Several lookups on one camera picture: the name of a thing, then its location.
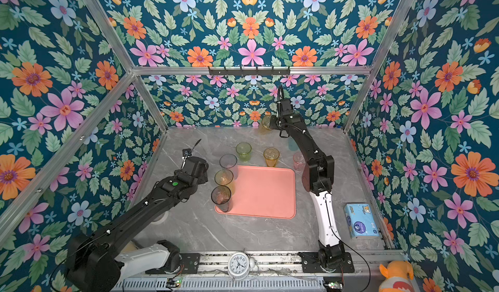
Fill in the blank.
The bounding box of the short yellow glass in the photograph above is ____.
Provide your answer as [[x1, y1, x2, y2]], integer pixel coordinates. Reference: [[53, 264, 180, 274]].
[[263, 147, 280, 167]]

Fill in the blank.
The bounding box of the blue tissue pack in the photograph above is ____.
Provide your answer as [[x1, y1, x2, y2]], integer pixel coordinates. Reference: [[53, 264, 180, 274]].
[[344, 203, 379, 239]]

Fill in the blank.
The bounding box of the tall green glass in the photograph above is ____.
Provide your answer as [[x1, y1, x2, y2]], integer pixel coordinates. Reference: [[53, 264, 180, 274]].
[[214, 169, 235, 194]]

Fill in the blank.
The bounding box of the clear blue tall glass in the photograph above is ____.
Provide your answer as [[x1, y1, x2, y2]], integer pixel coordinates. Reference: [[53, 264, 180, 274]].
[[219, 154, 239, 180]]

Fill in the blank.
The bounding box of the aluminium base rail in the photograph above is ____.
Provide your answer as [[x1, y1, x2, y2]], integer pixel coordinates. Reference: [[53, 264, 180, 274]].
[[113, 250, 405, 291]]

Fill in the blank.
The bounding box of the black hook rail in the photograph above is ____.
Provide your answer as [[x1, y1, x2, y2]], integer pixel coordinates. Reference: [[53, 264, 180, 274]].
[[208, 67, 291, 76]]

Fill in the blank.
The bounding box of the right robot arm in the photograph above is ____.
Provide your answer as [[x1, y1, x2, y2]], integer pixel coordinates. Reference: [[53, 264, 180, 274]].
[[270, 97, 348, 271]]

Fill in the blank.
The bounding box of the tall grey smoky glass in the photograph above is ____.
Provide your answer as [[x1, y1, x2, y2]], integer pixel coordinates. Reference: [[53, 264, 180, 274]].
[[211, 185, 232, 213]]

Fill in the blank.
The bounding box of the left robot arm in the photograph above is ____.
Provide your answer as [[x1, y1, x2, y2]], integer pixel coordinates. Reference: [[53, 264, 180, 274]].
[[65, 156, 209, 291]]

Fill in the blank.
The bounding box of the pink plastic tray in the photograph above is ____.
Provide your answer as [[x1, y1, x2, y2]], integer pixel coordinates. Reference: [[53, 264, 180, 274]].
[[226, 165, 296, 219]]

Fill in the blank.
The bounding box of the teal frosted glass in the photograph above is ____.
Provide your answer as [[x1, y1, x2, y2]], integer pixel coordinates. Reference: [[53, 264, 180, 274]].
[[288, 137, 300, 152]]

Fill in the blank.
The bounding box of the short pink glass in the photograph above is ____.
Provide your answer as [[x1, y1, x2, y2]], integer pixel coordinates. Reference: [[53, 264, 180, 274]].
[[293, 152, 305, 171]]

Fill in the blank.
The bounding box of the white alarm clock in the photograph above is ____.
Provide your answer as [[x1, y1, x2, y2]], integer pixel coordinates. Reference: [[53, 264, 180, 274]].
[[227, 252, 250, 280]]

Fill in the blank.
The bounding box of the orange plush toy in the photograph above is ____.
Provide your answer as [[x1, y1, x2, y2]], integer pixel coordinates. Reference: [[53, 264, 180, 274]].
[[378, 261, 415, 292]]

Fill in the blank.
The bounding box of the short green glass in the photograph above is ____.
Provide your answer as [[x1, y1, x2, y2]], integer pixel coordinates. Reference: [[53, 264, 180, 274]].
[[236, 142, 252, 162]]

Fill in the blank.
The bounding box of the tall yellow glass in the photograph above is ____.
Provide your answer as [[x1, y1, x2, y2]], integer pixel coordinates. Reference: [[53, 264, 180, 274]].
[[259, 115, 272, 134]]

